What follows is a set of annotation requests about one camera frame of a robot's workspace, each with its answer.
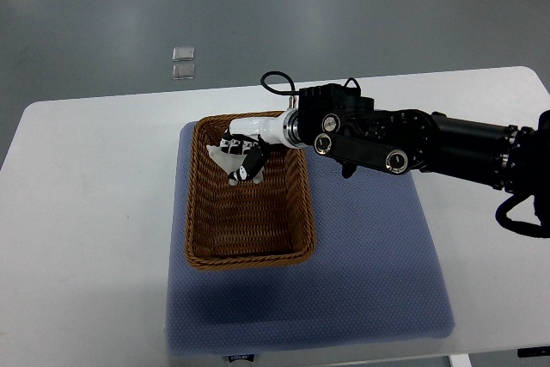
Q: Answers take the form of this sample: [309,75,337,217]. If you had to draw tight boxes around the blue-grey fabric mat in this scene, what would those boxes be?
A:
[166,124,455,357]

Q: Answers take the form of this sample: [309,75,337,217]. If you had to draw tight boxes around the white table leg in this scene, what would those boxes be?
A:
[449,354,473,367]

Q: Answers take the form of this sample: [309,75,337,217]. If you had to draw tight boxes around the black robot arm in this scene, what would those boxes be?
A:
[283,78,549,239]

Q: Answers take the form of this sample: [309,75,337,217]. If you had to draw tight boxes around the white bear figurine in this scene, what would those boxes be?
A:
[206,145,264,186]

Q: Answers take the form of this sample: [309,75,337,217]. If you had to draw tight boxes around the brown wicker basket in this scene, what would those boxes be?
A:
[185,114,316,271]

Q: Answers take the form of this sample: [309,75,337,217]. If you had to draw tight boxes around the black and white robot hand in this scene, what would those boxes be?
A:
[218,112,288,184]

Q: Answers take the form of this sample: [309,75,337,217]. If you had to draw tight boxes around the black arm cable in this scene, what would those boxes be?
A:
[494,194,550,239]

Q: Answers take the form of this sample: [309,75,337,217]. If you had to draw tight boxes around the upper clear floor plate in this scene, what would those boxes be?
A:
[172,46,195,62]

